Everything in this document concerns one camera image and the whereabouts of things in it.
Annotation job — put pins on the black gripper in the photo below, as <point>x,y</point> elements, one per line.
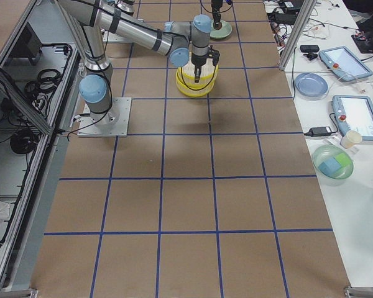
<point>217,5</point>
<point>198,63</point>

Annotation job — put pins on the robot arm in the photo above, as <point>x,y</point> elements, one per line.
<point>94,23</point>
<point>216,6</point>

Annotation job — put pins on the light green plate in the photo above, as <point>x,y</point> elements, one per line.
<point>224,32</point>

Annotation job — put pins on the black power adapter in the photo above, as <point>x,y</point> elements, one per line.
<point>291,5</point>

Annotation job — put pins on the black webcam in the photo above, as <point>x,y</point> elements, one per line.
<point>310,51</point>

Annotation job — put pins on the blue plate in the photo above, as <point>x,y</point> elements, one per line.
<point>311,85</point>

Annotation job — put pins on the upper teach pendant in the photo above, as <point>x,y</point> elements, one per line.
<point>344,64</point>

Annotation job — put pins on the teach pendant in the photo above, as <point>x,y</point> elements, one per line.
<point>344,64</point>
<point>354,113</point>

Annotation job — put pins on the black power brick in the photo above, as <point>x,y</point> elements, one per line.
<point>320,132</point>

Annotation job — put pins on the lower teach pendant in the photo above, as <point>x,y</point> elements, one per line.
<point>354,113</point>

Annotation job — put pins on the green bowl with blocks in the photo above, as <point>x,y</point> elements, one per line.
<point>333,164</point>

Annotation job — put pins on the beige paper cup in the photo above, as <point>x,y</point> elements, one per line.
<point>350,139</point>

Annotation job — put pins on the aluminium frame post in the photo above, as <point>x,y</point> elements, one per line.
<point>300,23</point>

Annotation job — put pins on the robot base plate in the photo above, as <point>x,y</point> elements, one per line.
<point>114,124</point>

